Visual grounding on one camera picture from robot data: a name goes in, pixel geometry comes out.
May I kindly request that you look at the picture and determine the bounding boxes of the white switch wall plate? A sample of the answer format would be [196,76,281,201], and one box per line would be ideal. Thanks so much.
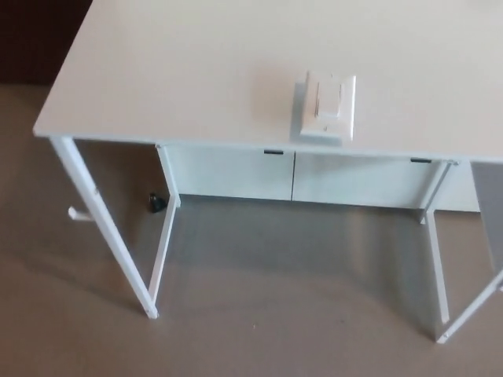
[299,70,358,142]

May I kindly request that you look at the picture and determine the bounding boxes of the white rocker switch button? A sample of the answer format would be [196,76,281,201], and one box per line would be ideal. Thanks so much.
[313,80,343,119]

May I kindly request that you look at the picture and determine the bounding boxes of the white cabinet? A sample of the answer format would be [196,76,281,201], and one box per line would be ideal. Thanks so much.
[156,144,483,215]

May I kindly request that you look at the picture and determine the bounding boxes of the white metal frame table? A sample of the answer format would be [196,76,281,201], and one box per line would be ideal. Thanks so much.
[33,0,503,345]

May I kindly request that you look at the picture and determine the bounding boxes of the white switch mounting base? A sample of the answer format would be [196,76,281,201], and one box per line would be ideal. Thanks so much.
[289,80,343,148]

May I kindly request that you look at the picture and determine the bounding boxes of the white table crank handle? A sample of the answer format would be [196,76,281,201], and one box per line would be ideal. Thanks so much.
[68,207,94,226]

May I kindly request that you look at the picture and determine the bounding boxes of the small black floor object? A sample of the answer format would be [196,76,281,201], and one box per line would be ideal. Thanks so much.
[146,192,165,214]

